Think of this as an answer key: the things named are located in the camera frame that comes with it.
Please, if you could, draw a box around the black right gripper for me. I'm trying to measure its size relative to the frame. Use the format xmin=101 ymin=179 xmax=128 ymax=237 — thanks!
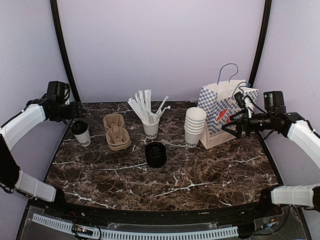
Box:
xmin=222 ymin=108 xmax=275 ymax=139

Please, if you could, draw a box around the blue checkered paper bag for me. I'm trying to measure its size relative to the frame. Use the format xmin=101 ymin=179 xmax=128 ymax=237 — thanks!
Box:
xmin=197 ymin=78 xmax=259 ymax=150

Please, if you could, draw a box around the white paper coffee cup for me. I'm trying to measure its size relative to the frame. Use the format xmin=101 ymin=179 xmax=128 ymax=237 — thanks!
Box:
xmin=74 ymin=129 xmax=91 ymax=147

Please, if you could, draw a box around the black coffee lid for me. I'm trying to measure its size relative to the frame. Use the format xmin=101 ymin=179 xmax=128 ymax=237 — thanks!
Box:
xmin=71 ymin=120 xmax=88 ymax=135

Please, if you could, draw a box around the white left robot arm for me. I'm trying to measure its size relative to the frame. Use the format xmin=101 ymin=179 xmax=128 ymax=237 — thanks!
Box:
xmin=0 ymin=81 xmax=83 ymax=218

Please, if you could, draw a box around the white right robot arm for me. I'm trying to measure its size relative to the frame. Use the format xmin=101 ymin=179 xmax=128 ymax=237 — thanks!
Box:
xmin=222 ymin=91 xmax=320 ymax=217

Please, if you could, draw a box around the stack of white paper cups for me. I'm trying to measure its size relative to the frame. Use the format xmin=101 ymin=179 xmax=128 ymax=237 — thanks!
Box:
xmin=184 ymin=107 xmax=207 ymax=148

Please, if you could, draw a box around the white cup holding straws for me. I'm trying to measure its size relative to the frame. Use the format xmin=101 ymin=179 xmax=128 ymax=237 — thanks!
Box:
xmin=142 ymin=119 xmax=160 ymax=140

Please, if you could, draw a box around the stack of black lids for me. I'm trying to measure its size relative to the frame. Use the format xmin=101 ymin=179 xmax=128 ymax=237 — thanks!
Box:
xmin=145 ymin=142 xmax=167 ymax=168

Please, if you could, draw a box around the white wrapped straws bundle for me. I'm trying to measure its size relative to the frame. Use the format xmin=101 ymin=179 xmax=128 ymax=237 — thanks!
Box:
xmin=127 ymin=89 xmax=171 ymax=125

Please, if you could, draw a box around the brown cardboard cup carrier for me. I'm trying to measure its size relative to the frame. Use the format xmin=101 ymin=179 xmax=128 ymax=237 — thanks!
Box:
xmin=103 ymin=113 xmax=132 ymax=151

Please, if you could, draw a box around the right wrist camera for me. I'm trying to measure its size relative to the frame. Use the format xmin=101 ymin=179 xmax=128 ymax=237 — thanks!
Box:
xmin=234 ymin=91 xmax=254 ymax=119

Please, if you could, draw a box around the black front rail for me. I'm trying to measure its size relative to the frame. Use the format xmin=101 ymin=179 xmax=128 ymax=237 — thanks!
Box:
xmin=38 ymin=202 xmax=284 ymax=226

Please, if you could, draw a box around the black vertical frame post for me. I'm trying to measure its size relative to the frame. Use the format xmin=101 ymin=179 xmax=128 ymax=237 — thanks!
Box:
xmin=248 ymin=0 xmax=272 ymax=87

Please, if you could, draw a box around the white slotted cable duct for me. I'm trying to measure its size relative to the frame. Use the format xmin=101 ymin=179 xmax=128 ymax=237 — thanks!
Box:
xmin=31 ymin=213 xmax=239 ymax=240

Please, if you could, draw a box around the black left frame post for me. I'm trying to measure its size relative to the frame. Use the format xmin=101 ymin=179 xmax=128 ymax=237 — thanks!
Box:
xmin=49 ymin=0 xmax=81 ymax=102

